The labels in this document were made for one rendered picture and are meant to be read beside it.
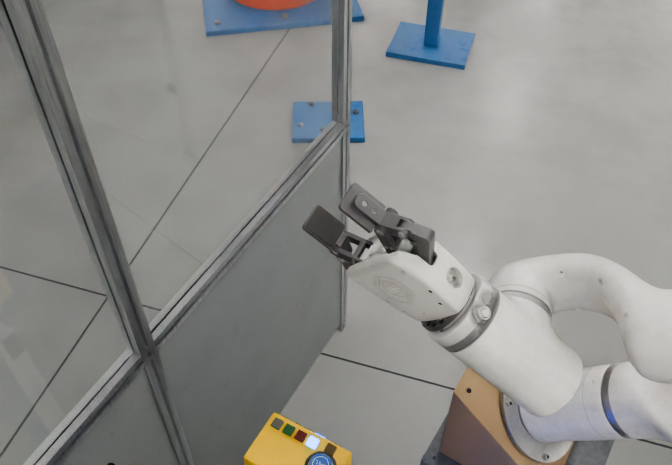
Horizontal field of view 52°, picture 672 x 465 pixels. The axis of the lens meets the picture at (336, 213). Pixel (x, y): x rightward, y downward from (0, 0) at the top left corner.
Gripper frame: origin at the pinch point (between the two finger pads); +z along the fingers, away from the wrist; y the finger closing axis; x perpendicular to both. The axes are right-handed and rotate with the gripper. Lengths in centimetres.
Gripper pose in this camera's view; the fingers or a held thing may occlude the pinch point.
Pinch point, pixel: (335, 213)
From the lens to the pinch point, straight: 69.7
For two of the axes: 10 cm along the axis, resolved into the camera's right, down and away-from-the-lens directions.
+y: -4.3, 2.4, 8.7
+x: 4.7, -7.6, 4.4
